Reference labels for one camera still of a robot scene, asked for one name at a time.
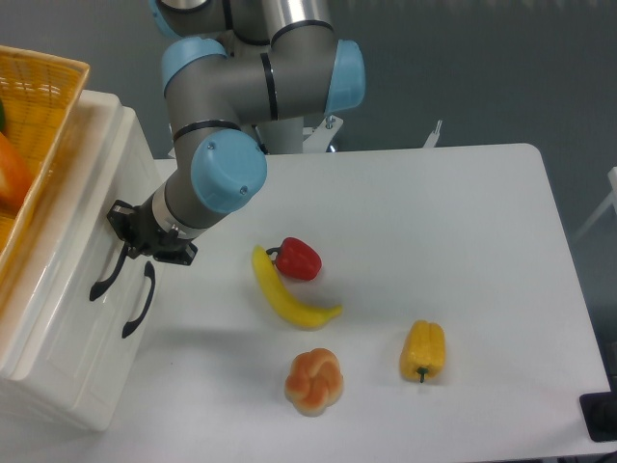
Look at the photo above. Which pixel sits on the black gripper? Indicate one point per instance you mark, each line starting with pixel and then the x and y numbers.
pixel 136 227

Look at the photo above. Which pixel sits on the yellow woven basket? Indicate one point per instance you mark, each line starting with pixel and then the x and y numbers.
pixel 39 92

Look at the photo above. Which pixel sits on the white bracket behind table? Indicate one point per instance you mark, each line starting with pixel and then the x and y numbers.
pixel 434 136

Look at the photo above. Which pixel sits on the green toy in basket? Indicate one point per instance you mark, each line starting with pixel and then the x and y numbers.
pixel 2 116

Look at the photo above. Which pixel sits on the black device at table edge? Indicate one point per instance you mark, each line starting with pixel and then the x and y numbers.
pixel 599 412

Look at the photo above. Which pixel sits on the orange toy in basket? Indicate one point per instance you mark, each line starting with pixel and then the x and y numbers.
pixel 16 178

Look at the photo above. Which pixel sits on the white frame at right edge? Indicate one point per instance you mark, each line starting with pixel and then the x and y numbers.
pixel 609 202

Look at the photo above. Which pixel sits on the black lower drawer handle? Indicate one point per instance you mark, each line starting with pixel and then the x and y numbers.
pixel 143 302

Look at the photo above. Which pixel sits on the yellow toy banana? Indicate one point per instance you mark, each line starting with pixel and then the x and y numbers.
pixel 283 302

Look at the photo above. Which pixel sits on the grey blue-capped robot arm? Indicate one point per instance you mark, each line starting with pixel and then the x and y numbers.
pixel 232 65

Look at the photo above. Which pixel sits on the red toy bell pepper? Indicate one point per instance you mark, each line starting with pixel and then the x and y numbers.
pixel 295 259

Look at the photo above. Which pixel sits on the knotted bread roll toy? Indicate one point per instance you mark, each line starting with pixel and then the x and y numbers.
pixel 314 382

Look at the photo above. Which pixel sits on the white drawer cabinet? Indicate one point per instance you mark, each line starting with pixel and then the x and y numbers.
pixel 74 363

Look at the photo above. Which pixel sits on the yellow toy bell pepper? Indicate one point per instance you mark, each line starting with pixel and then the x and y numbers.
pixel 423 353

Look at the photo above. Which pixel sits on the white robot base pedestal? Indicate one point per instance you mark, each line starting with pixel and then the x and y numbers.
pixel 291 136

